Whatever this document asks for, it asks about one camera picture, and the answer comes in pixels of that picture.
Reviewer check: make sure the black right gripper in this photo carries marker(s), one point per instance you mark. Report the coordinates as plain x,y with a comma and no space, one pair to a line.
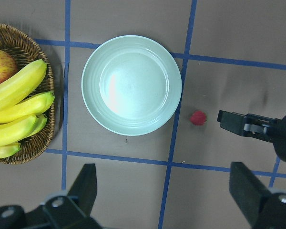
256,126

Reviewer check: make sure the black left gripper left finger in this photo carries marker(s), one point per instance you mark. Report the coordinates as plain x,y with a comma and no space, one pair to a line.
70,211

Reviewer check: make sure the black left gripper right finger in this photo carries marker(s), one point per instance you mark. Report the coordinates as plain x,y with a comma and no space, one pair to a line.
261,207

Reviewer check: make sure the pale green plate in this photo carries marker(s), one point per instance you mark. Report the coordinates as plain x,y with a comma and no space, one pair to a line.
131,85

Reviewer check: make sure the yellow banana bunch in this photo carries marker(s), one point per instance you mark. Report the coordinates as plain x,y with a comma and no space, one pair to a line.
22,114

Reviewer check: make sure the red yellow apple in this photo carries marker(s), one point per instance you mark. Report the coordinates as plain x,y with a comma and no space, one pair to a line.
8,66

